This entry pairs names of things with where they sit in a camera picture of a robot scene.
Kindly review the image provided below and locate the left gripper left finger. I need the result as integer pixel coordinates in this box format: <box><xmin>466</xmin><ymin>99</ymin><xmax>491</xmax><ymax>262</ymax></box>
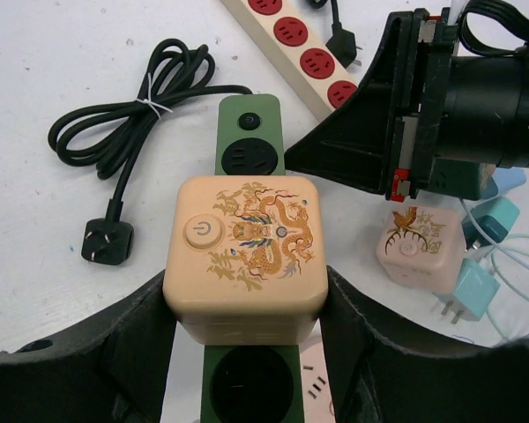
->
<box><xmin>0</xmin><ymin>273</ymin><xmax>176</xmax><ymax>422</ymax></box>

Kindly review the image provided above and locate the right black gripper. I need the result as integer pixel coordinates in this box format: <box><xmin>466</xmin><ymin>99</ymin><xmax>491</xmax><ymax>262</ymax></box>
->
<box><xmin>284</xmin><ymin>6</ymin><xmax>529</xmax><ymax>201</ymax></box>

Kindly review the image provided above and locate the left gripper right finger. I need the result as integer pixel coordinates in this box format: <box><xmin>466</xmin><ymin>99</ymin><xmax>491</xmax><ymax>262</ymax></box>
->
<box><xmin>320</xmin><ymin>268</ymin><xmax>529</xmax><ymax>422</ymax></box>

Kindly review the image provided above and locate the pink round socket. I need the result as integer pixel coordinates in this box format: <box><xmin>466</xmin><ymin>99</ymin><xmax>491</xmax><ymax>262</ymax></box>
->
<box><xmin>300</xmin><ymin>335</ymin><xmax>336</xmax><ymax>423</ymax></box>

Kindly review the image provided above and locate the light pink cube adapter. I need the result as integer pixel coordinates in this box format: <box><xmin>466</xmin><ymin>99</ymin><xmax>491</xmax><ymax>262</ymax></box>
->
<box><xmin>376</xmin><ymin>205</ymin><xmax>466</xmax><ymax>294</ymax></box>

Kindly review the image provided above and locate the green power strip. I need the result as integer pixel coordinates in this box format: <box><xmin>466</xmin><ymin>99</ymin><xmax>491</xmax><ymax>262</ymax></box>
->
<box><xmin>200</xmin><ymin>94</ymin><xmax>304</xmax><ymax>422</ymax></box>

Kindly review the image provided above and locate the light teal charger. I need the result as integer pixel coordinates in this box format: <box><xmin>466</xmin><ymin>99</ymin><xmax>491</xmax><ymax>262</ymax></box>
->
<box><xmin>435</xmin><ymin>258</ymin><xmax>500</xmax><ymax>325</ymax></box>

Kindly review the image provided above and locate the light blue charger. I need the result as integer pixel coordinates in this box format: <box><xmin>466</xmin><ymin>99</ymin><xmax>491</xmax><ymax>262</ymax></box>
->
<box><xmin>481</xmin><ymin>167</ymin><xmax>526</xmax><ymax>199</ymax></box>

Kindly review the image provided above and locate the beige wooden power strip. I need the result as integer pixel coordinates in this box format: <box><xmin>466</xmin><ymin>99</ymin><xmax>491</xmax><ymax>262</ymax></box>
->
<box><xmin>222</xmin><ymin>0</ymin><xmax>357</xmax><ymax>121</ymax></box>

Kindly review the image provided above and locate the teal dual usb charger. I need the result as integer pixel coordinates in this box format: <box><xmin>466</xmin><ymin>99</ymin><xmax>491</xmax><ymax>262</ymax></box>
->
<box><xmin>462</xmin><ymin>197</ymin><xmax>520</xmax><ymax>249</ymax></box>

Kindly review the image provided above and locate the dark green cube adapter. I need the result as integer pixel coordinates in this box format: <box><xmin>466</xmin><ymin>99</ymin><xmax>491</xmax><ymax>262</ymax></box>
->
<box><xmin>426</xmin><ymin>159</ymin><xmax>496</xmax><ymax>201</ymax></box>

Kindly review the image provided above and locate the black cord of green strip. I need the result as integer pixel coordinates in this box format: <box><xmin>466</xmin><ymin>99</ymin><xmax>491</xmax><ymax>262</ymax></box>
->
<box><xmin>47</xmin><ymin>38</ymin><xmax>253</xmax><ymax>268</ymax></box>

